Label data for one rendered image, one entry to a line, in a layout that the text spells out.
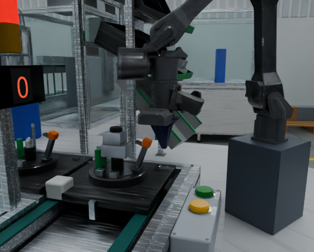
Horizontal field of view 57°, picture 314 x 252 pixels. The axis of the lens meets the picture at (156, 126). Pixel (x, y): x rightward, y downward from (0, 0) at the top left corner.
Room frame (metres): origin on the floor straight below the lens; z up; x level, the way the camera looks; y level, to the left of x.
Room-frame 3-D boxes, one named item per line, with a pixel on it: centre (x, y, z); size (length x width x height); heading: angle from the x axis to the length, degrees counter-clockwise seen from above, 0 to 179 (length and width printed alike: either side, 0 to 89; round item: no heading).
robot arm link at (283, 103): (0.69, -0.27, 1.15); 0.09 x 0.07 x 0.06; 11
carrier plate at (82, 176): (0.67, 0.10, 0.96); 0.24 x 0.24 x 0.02; 73
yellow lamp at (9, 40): (0.53, 0.26, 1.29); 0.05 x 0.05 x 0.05
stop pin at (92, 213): (0.55, 0.13, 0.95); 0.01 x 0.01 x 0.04; 73
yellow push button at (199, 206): (0.53, -0.09, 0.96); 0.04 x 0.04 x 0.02
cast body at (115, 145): (0.68, 0.11, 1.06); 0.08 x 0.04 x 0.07; 73
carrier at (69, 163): (0.75, 0.34, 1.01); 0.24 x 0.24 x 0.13; 73
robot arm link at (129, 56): (0.63, 0.02, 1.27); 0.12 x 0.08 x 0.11; 101
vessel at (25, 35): (1.48, 0.69, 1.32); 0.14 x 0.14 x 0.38
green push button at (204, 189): (0.60, -0.11, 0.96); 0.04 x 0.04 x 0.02
